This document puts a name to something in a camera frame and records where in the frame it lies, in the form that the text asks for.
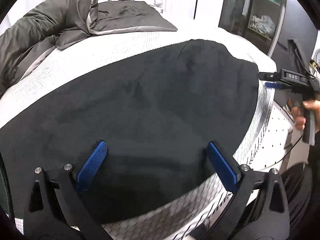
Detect black pants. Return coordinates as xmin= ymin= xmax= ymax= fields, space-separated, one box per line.
xmin=1 ymin=40 xmax=259 ymax=223

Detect person's right hand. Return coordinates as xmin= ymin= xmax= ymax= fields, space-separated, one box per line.
xmin=289 ymin=99 xmax=320 ymax=133

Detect white honeycomb mattress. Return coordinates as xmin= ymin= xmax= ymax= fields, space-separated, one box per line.
xmin=0 ymin=27 xmax=295 ymax=240

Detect dark grey duvet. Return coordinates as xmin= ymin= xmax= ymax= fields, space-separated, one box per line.
xmin=1 ymin=0 xmax=177 ymax=94

